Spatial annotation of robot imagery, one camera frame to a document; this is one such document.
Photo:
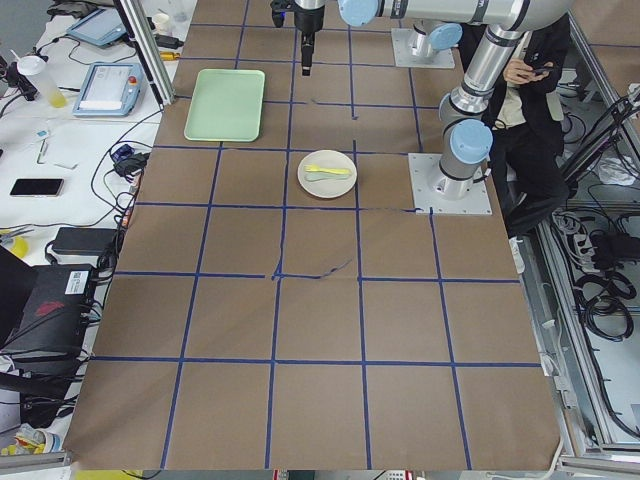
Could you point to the white round plate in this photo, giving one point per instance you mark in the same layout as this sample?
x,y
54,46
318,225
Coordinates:
x,y
328,189

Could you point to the blue teach pendant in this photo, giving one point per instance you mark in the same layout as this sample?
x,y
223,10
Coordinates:
x,y
100,28
109,89

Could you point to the blue teach pendant near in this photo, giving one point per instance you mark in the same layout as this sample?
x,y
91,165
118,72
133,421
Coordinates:
x,y
109,89

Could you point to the blue teach pendant far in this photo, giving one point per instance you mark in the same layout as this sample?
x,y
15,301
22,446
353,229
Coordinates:
x,y
100,28

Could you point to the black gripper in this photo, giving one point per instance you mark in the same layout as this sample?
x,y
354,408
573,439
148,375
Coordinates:
x,y
305,21

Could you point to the black smartphone on table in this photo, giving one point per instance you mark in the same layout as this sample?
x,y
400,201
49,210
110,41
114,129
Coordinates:
x,y
36,187

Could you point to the black power adapter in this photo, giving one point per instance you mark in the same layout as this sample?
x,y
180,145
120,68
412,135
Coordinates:
x,y
82,241

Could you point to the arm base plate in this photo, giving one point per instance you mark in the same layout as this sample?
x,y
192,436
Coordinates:
x,y
434,192
413,50

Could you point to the clear bottle yellow liquid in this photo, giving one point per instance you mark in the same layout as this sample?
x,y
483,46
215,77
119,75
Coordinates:
x,y
34,68

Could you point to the yellow plastic fork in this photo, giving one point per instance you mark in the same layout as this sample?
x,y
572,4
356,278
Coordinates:
x,y
312,168

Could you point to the seated person in black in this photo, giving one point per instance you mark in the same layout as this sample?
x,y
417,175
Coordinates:
x,y
526,122

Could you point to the light green tray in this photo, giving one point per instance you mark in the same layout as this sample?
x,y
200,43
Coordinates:
x,y
226,106

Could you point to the black computer box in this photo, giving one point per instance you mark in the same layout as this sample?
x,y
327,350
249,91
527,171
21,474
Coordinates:
x,y
42,324

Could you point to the phone in person's hands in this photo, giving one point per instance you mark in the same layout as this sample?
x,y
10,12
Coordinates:
x,y
541,70

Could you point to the aluminium frame post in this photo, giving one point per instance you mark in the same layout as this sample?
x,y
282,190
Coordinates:
x,y
140,33

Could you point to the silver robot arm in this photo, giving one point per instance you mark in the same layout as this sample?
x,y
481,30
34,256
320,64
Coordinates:
x,y
467,140
430,37

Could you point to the light green plastic spoon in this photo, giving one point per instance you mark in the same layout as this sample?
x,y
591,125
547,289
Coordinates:
x,y
318,176

